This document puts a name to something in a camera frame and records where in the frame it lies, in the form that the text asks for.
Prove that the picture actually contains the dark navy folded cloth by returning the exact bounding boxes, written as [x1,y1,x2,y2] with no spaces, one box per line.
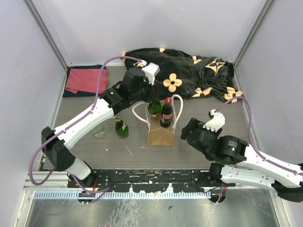
[63,65,102,97]

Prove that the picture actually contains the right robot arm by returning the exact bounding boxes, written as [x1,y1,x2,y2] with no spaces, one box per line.
[180,114,303,202]

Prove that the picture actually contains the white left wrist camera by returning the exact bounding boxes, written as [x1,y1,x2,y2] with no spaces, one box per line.
[142,63,160,85]

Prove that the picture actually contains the canvas tote bag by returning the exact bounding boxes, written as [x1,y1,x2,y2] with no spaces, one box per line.
[132,95,183,147]

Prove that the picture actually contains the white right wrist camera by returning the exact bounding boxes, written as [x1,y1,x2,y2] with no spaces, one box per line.
[207,109,225,132]

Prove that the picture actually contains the clear glass bottle near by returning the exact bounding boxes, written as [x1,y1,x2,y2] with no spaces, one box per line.
[92,124,105,139]

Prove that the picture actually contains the black floral blanket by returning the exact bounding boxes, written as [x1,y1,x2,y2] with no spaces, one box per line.
[123,48,243,103]

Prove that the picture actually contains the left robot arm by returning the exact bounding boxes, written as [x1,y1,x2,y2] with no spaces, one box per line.
[41,63,160,187]

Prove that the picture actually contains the green bottle front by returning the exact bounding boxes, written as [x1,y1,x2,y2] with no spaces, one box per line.
[148,98,162,117]

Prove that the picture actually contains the green bottle yellow label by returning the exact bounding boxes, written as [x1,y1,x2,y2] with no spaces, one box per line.
[115,116,129,139]

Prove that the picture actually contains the cola glass bottle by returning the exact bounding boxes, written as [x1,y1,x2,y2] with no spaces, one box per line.
[160,97,173,128]

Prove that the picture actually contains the white slotted cable duct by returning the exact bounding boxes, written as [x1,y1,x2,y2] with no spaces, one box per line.
[33,190,211,200]

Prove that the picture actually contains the red folded cloth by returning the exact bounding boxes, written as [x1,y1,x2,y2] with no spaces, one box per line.
[65,69,101,94]

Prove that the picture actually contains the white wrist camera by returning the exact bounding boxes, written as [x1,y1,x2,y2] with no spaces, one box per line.
[207,109,225,132]
[142,63,160,85]

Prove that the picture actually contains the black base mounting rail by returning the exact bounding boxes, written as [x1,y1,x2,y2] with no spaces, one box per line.
[78,169,222,193]

